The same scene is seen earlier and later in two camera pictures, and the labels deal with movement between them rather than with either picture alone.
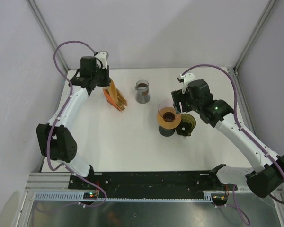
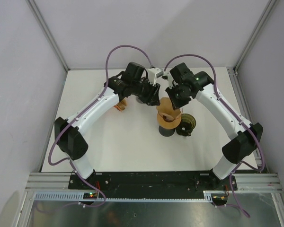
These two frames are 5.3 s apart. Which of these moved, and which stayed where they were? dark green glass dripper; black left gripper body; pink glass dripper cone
Moved: black left gripper body
Stayed: dark green glass dripper; pink glass dripper cone
